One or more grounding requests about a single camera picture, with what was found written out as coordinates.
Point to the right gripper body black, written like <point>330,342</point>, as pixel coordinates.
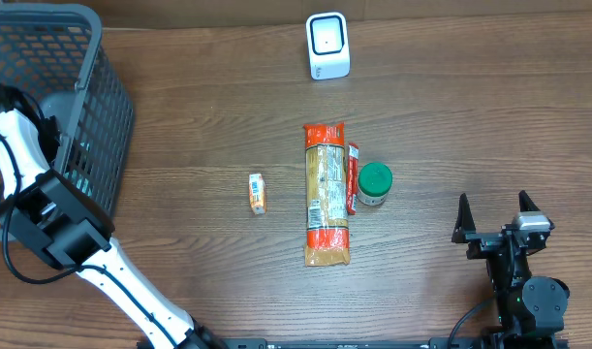
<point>486,244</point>

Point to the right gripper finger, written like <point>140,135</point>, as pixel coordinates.
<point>464,224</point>
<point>525,203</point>

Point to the green lid jar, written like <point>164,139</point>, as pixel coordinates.
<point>374,183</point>

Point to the red snack stick package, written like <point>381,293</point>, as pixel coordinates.
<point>352,173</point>

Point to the red and tan cracker package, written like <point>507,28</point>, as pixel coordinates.
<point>327,228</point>

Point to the light blue tissue pack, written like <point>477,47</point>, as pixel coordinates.
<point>84,169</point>

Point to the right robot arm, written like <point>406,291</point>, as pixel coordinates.
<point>530,308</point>

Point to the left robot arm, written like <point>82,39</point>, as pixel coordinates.
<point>72,234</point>

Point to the white barcode scanner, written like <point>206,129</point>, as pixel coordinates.
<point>328,46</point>

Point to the grey plastic shopping basket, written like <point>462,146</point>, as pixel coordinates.
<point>54,55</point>

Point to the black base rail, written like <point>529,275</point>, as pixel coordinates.
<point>432,343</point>

